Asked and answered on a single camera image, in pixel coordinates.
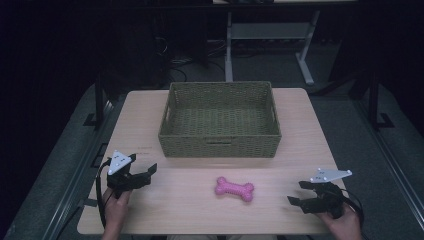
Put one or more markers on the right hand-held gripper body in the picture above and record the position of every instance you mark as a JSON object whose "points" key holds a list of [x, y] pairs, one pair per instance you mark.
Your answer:
{"points": [[328, 198]]}

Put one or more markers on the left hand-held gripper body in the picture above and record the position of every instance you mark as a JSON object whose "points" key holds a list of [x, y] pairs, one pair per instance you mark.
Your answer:
{"points": [[124, 181]]}

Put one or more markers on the person's left hand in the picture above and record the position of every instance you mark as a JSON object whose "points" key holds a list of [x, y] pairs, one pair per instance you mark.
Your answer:
{"points": [[116, 208]]}

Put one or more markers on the person's right hand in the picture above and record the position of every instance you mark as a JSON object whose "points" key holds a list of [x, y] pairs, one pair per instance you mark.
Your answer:
{"points": [[345, 225]]}

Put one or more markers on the pink bone-shaped toy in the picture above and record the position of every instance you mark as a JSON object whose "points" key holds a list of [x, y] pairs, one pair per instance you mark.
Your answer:
{"points": [[234, 189]]}

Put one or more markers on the black metal stand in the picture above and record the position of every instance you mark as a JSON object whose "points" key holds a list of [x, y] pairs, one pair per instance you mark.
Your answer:
{"points": [[99, 103], [374, 103]]}

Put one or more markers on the green woven basket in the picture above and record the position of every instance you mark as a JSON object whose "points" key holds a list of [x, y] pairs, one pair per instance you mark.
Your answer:
{"points": [[220, 123]]}

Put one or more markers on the grey metal rail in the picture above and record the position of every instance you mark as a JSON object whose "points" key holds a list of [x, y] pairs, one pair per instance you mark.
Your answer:
{"points": [[78, 173], [390, 160]]}

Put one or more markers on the grey metal desk frame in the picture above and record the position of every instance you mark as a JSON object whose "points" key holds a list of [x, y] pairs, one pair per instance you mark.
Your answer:
{"points": [[268, 31]]}

